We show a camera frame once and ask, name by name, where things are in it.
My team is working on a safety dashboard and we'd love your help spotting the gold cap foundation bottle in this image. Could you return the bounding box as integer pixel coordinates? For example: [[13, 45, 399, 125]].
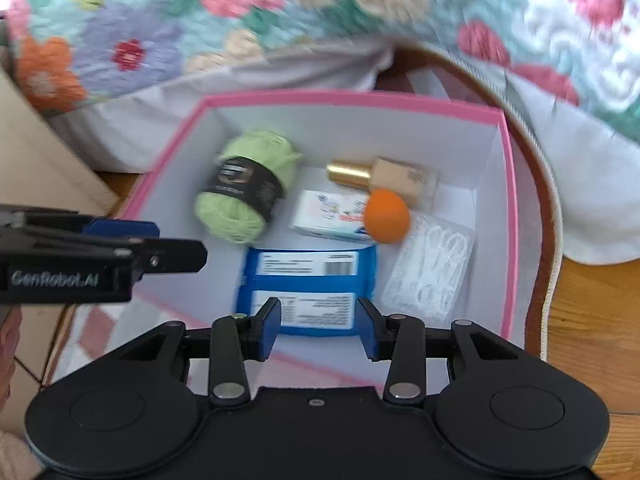
[[326, 157, 440, 211]]

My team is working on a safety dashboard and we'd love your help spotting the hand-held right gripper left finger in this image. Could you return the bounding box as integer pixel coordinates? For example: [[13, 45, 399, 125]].
[[115, 297, 282, 407]]

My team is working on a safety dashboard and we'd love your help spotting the clear floss pick box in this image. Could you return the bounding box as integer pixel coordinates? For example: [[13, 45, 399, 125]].
[[380, 211, 476, 325]]

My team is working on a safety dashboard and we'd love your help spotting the green yarn ball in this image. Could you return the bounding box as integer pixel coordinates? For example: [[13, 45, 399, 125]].
[[194, 130, 305, 246]]

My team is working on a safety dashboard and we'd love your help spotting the orange makeup sponge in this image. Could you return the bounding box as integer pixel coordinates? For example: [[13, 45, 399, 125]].
[[363, 188, 412, 244]]

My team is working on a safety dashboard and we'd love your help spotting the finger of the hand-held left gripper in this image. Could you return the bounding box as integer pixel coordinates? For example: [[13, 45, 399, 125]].
[[82, 216, 162, 241], [120, 238, 209, 278]]

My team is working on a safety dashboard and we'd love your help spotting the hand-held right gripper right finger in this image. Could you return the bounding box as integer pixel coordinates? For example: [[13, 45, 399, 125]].
[[355, 298, 523, 403]]

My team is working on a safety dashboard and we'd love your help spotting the white tissue packet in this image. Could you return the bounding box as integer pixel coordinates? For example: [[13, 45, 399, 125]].
[[290, 189, 378, 245]]

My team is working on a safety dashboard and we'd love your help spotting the fluffy pale pink cloth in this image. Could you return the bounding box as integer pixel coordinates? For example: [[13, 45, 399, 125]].
[[0, 427, 41, 480]]

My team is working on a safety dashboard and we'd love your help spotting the blue wet wipes packet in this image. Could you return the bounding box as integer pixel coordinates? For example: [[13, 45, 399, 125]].
[[235, 246, 379, 337]]

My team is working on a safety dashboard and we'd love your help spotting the pink cardboard box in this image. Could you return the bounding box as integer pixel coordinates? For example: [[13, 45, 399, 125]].
[[120, 89, 517, 391]]

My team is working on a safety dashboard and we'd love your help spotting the floral quilted bedspread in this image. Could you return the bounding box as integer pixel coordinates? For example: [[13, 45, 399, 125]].
[[0, 0, 640, 126]]

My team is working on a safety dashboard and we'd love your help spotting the checkered floor rug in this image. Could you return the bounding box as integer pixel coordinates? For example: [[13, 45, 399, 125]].
[[42, 42, 566, 386]]

